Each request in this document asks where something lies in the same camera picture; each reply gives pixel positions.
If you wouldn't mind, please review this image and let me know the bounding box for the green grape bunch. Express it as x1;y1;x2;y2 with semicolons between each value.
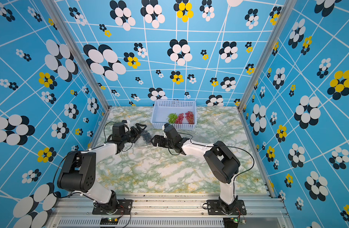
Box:
168;113;178;123

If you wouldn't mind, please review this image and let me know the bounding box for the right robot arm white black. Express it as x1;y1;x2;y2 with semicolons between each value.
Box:
151;135;244;215

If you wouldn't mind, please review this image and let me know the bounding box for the aluminium corner post right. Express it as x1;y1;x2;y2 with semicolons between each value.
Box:
239;0;297;112

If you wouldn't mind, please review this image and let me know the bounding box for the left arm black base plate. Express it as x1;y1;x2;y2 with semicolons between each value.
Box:
92;199;133;215

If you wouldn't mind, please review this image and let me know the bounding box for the aluminium corner post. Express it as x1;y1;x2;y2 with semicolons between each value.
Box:
239;0;297;112
40;0;110;112

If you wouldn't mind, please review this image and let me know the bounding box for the clear plastic clamshell container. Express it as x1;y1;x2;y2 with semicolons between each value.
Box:
123;130;157;155

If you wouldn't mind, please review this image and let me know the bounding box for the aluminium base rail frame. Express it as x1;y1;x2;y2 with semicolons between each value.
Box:
46;193;294;228

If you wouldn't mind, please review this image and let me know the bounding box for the aluminium corner post left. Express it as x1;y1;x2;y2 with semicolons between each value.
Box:
40;0;110;112

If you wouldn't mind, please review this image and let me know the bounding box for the right green circuit board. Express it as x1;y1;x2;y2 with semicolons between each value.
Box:
223;218;239;228

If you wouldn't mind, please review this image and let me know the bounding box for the black grape bunch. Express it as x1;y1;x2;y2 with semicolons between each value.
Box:
142;131;152;144

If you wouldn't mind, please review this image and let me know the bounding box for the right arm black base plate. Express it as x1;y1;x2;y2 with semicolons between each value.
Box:
206;199;247;216

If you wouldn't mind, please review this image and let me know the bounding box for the left green circuit board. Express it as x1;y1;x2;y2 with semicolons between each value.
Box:
100;218;120;226

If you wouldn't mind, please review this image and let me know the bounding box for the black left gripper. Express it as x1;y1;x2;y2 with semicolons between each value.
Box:
122;123;147;144

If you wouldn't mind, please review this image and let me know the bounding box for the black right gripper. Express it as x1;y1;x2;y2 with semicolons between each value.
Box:
150;135;175;149

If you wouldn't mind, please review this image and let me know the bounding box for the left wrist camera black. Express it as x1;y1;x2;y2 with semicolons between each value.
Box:
110;120;130;141

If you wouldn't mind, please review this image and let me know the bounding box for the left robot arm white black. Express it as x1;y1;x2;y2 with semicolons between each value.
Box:
57;120;147;214

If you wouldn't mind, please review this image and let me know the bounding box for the white perforated plastic basket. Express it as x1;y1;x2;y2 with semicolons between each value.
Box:
151;100;197;130

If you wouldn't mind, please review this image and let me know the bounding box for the green circuit board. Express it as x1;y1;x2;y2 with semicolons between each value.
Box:
100;218;120;226
223;218;239;228

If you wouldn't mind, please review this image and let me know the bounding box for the red grape bunch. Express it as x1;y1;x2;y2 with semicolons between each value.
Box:
185;111;195;124
175;113;184;124

